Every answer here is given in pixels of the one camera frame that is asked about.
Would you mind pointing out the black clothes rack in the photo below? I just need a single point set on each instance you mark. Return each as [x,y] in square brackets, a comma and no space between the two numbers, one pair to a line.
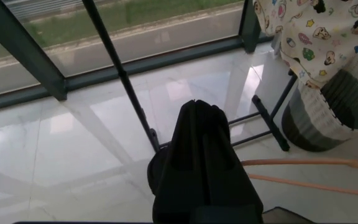
[112,53]

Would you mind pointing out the black garment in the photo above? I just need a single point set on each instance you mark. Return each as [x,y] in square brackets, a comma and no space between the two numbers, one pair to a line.
[157,171]

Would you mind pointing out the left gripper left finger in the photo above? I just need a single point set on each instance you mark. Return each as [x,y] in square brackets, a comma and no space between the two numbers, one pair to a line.
[179,180]

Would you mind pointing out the white laundry basket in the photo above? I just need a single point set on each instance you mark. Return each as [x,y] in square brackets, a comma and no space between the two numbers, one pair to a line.
[315,124]

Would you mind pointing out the pink clothes hanger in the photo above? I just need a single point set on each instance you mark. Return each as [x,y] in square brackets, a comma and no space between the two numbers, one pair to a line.
[291,161]

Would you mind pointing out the cream printed garment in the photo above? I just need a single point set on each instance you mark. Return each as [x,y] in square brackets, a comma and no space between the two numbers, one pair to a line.
[322,31]

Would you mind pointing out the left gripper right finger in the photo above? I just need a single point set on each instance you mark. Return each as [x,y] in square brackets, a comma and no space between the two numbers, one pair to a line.
[228,186]

